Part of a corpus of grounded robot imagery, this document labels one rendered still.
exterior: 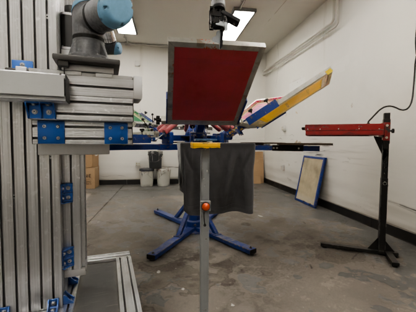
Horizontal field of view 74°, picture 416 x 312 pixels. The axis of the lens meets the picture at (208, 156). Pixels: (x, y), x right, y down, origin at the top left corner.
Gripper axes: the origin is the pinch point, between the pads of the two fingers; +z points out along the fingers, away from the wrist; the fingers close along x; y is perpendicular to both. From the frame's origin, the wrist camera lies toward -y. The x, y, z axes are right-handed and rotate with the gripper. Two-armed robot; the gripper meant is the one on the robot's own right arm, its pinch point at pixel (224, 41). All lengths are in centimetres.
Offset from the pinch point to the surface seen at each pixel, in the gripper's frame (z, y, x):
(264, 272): 130, -41, -84
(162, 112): -148, 37, -452
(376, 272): 133, -123, -73
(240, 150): 52, -13, -28
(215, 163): 59, 2, -31
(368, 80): -60, -200, -133
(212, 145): 59, 10, 4
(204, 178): 73, 12, -5
